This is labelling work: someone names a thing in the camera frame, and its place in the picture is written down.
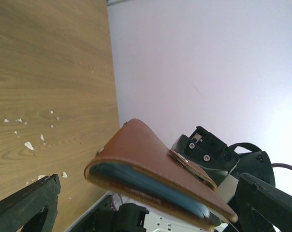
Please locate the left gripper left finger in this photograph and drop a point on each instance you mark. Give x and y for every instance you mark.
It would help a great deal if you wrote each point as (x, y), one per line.
(33, 208)

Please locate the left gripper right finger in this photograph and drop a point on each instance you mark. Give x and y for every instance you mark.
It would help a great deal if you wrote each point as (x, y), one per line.
(262, 206)

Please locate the brown leather card holder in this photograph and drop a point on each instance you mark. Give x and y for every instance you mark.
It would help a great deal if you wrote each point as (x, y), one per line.
(137, 164)

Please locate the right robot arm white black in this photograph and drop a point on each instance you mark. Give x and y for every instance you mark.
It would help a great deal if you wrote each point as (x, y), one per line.
(220, 161)

